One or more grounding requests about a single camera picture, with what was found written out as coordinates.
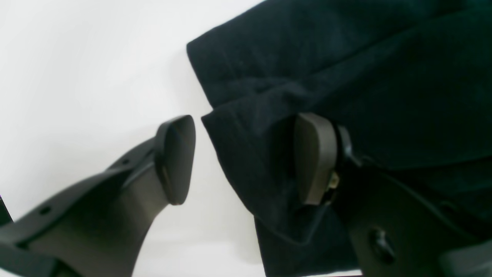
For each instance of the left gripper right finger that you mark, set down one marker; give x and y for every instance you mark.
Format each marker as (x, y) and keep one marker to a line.
(397, 227)

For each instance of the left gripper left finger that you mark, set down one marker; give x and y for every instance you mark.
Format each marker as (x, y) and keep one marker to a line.
(96, 227)

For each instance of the black T-shirt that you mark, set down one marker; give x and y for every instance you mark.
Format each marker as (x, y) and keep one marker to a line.
(409, 79)

